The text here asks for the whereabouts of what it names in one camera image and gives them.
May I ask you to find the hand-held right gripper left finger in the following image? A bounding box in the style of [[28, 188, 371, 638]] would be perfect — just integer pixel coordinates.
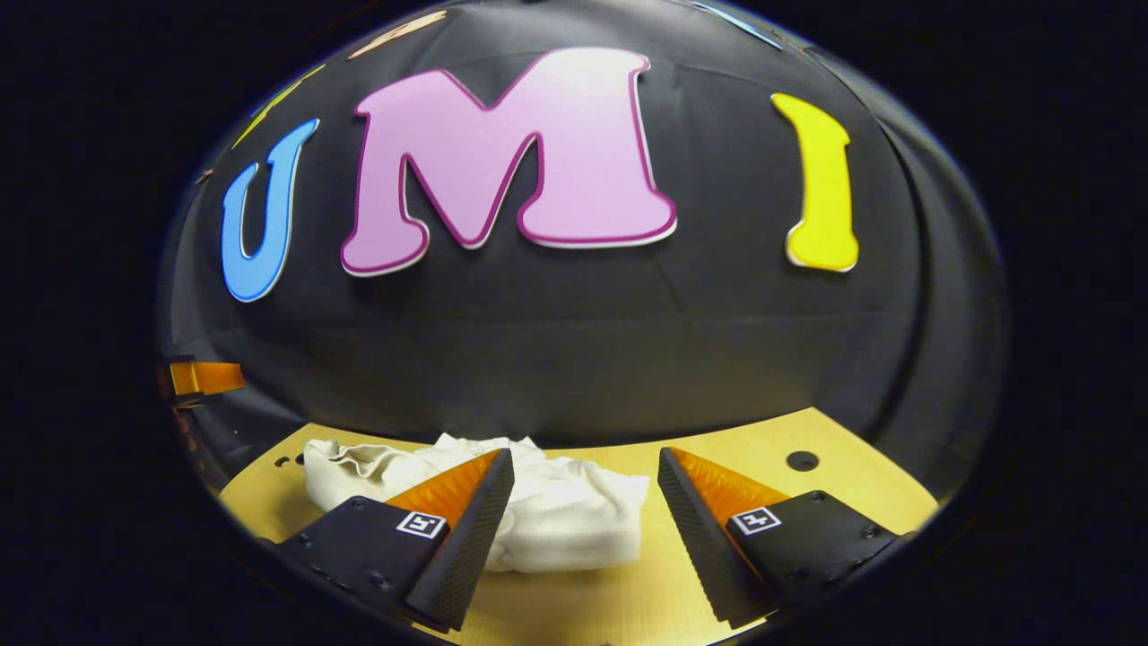
[[278, 449, 517, 633]]

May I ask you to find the black backdrop cloth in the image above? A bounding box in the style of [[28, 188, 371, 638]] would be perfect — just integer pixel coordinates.
[[157, 0, 1010, 503]]

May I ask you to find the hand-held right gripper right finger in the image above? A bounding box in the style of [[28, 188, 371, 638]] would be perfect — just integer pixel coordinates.
[[657, 447, 902, 629]]

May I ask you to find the white sweatshirt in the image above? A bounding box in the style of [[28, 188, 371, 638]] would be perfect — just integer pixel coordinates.
[[303, 433, 651, 573]]

